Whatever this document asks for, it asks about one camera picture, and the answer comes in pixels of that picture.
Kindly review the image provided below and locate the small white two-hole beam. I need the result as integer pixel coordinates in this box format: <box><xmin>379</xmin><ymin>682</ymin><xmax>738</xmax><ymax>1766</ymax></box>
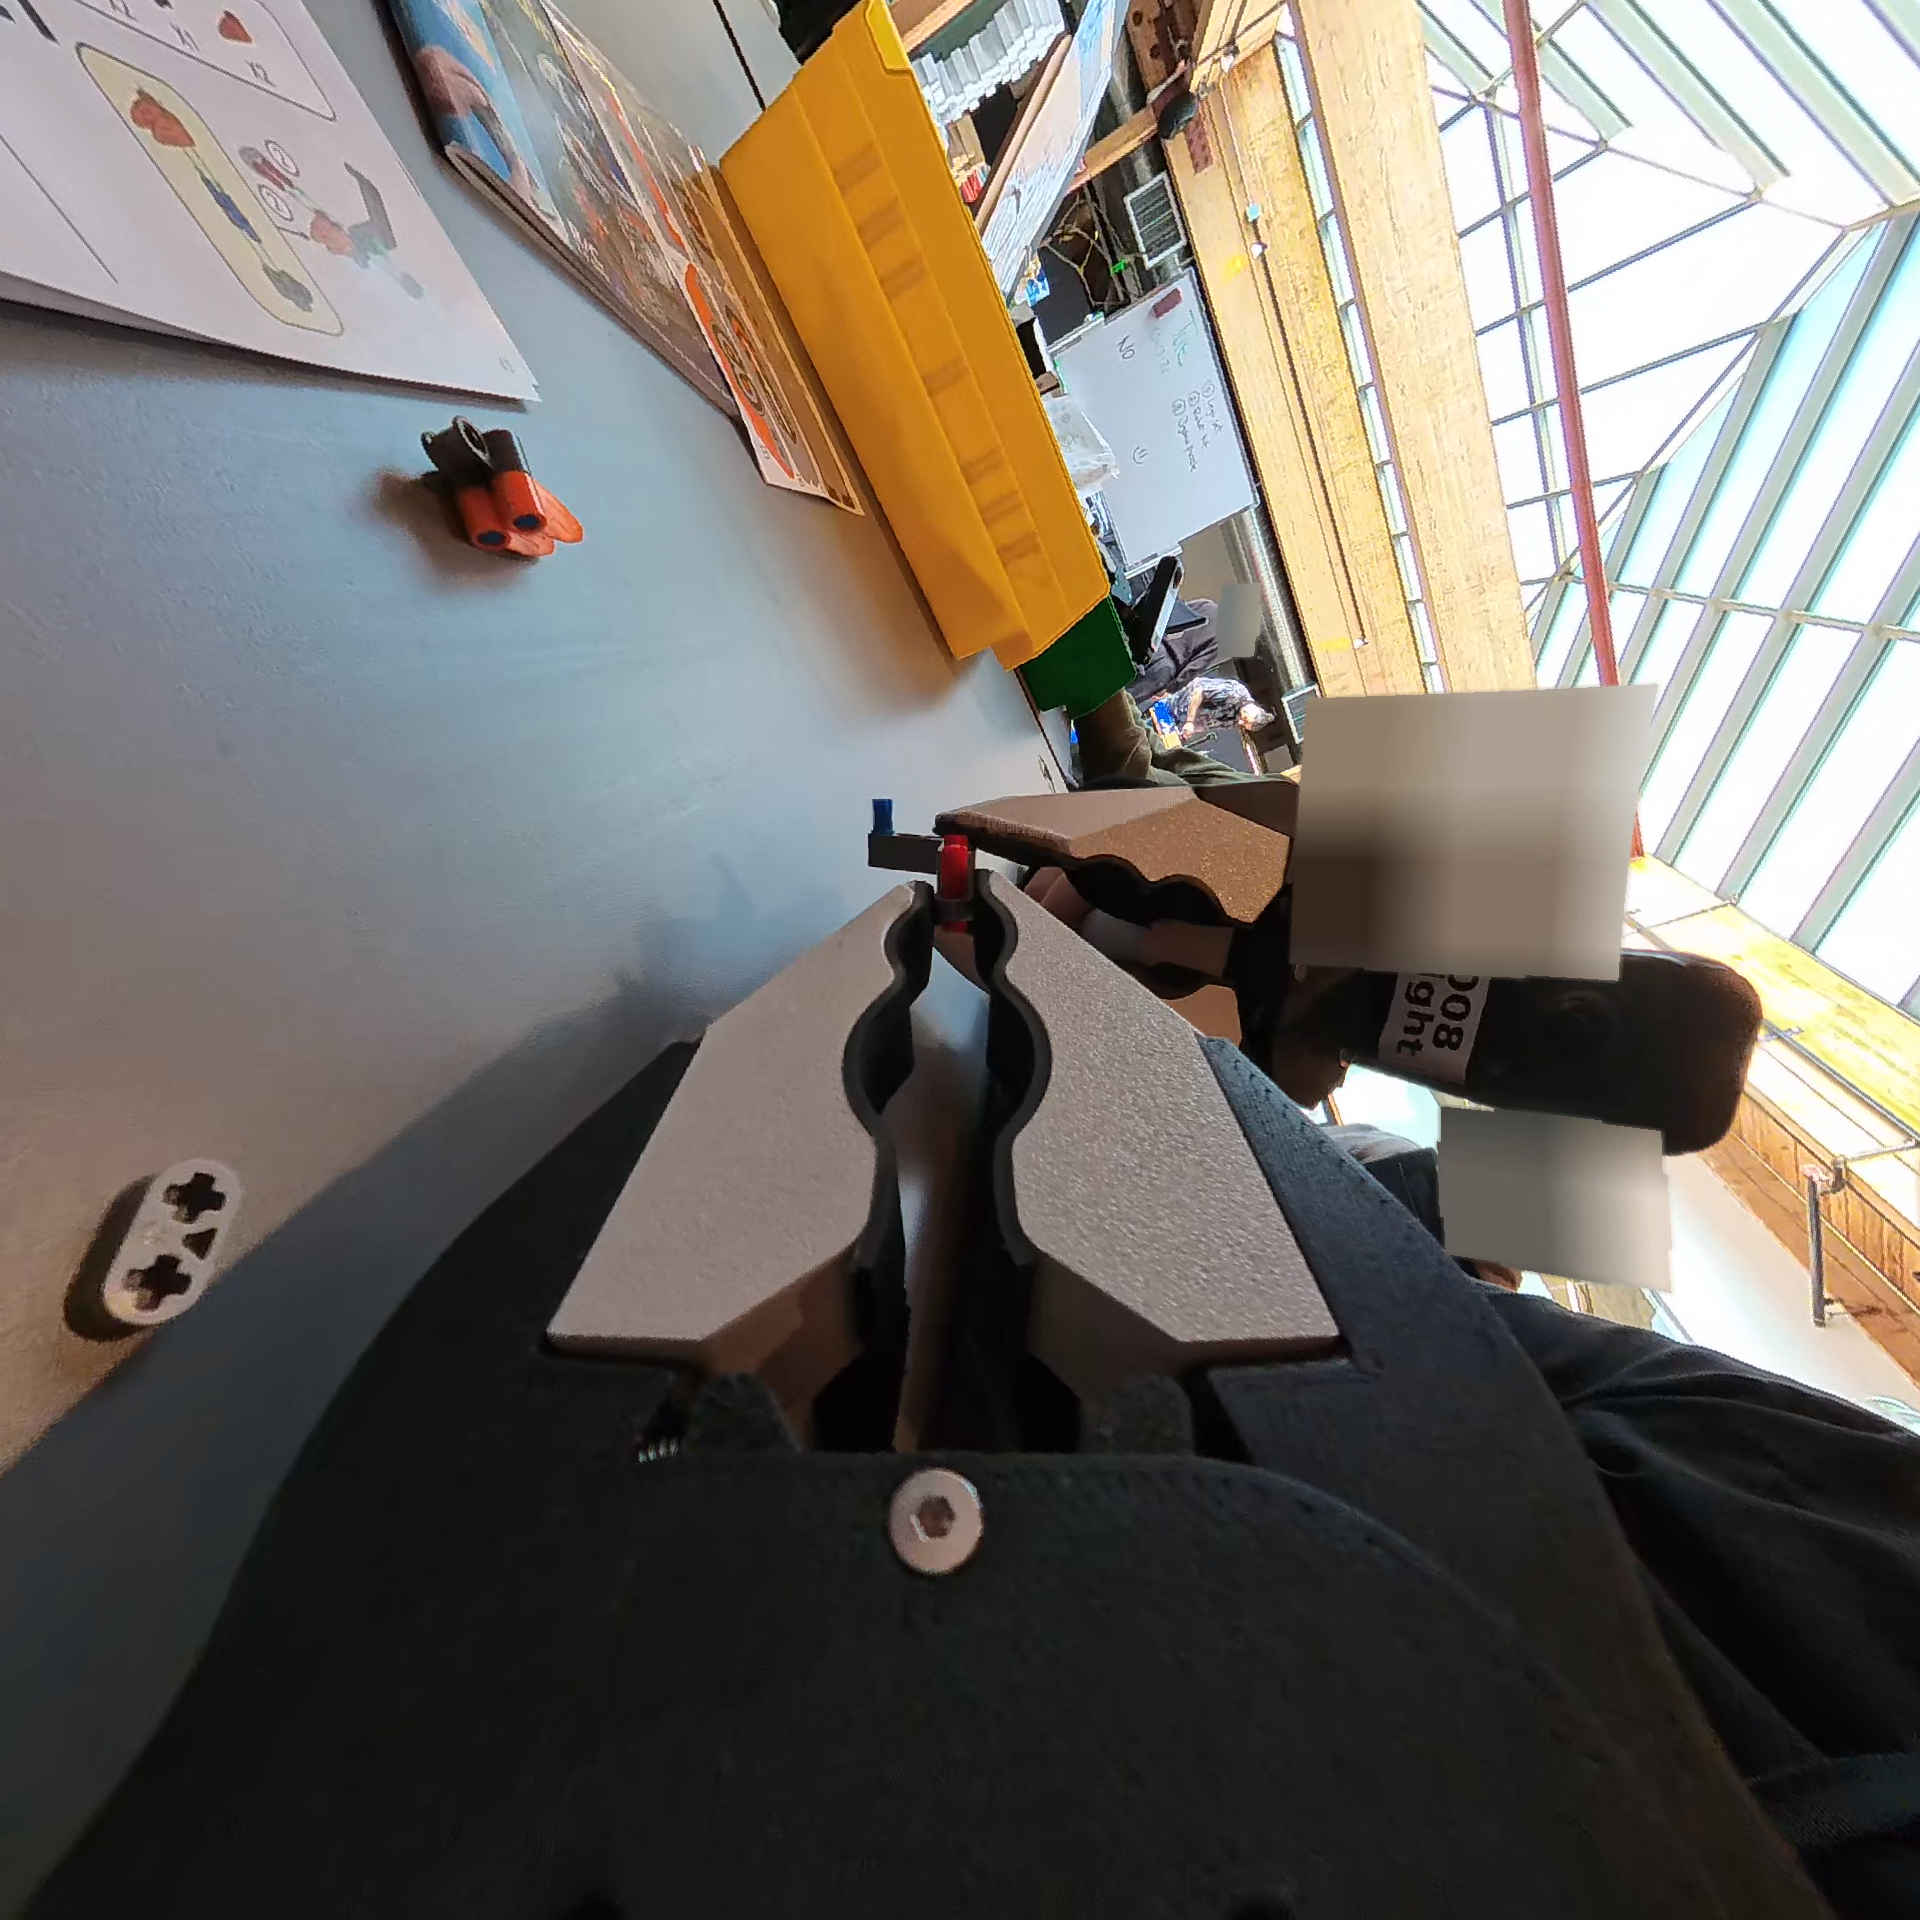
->
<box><xmin>94</xmin><ymin>1159</ymin><xmax>245</xmax><ymax>1329</ymax></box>

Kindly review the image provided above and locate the grey bent beam with pins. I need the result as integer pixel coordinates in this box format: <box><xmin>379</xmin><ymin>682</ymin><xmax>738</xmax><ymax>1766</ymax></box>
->
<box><xmin>864</xmin><ymin>797</ymin><xmax>975</xmax><ymax>935</ymax></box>

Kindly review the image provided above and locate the grey desk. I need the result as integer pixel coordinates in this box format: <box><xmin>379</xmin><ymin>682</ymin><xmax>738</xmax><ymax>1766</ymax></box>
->
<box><xmin>0</xmin><ymin>0</ymin><xmax>1088</xmax><ymax>1914</ymax></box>

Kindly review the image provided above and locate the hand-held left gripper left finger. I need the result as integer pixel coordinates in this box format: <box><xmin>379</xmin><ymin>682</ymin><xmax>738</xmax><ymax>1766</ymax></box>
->
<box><xmin>544</xmin><ymin>883</ymin><xmax>935</xmax><ymax>1449</ymax></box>

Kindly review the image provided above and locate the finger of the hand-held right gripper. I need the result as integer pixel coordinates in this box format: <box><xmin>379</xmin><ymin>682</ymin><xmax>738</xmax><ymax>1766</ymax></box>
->
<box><xmin>929</xmin><ymin>777</ymin><xmax>1301</xmax><ymax>929</ymax></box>
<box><xmin>1035</xmin><ymin>877</ymin><xmax>1248</xmax><ymax>1046</ymax></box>

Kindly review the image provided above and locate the whiteboard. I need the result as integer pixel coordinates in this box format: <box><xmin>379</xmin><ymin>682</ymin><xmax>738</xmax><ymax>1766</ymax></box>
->
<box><xmin>1049</xmin><ymin>269</ymin><xmax>1258</xmax><ymax>570</ymax></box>

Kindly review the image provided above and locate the robot sticker sheet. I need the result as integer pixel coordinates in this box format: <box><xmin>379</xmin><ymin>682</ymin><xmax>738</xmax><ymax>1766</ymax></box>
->
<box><xmin>659</xmin><ymin>150</ymin><xmax>867</xmax><ymax>515</ymax></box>

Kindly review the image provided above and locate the red pipe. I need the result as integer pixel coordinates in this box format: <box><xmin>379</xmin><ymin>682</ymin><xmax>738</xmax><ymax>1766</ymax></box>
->
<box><xmin>1504</xmin><ymin>0</ymin><xmax>1625</xmax><ymax>689</ymax></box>

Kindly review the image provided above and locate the person's black shirt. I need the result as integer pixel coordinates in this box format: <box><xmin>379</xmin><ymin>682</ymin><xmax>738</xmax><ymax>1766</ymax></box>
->
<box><xmin>1327</xmin><ymin>1125</ymin><xmax>1920</xmax><ymax>1920</ymax></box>

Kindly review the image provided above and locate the orange claw piece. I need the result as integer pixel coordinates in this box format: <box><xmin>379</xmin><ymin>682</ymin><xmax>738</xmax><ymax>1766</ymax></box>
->
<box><xmin>419</xmin><ymin>417</ymin><xmax>587</xmax><ymax>561</ymax></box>

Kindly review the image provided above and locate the green storage bin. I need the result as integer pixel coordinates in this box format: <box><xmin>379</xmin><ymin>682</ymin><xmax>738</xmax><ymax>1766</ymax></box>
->
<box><xmin>1019</xmin><ymin>596</ymin><xmax>1135</xmax><ymax>721</ymax></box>

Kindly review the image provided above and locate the blue closed manual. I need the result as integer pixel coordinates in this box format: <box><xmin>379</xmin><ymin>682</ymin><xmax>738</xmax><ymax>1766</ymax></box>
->
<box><xmin>385</xmin><ymin>0</ymin><xmax>735</xmax><ymax>413</ymax></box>

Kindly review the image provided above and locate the metal pipe bracket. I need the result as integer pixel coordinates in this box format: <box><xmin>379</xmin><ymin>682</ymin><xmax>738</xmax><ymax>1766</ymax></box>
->
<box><xmin>1808</xmin><ymin>1147</ymin><xmax>1920</xmax><ymax>1329</ymax></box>

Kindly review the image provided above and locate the open instruction booklet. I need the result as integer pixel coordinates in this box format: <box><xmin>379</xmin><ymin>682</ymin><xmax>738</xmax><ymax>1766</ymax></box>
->
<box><xmin>0</xmin><ymin>0</ymin><xmax>541</xmax><ymax>405</ymax></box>

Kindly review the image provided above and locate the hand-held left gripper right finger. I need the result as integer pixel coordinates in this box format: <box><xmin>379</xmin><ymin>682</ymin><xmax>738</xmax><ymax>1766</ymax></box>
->
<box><xmin>970</xmin><ymin>870</ymin><xmax>1343</xmax><ymax>1453</ymax></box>

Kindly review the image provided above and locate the white paper sign board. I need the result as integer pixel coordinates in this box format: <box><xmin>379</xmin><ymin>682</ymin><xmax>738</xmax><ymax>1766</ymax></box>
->
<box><xmin>975</xmin><ymin>0</ymin><xmax>1128</xmax><ymax>294</ymax></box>

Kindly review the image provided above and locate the yellow storage bin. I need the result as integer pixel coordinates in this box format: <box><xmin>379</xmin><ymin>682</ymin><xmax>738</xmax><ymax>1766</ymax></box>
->
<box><xmin>720</xmin><ymin>0</ymin><xmax>1115</xmax><ymax>670</ymax></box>

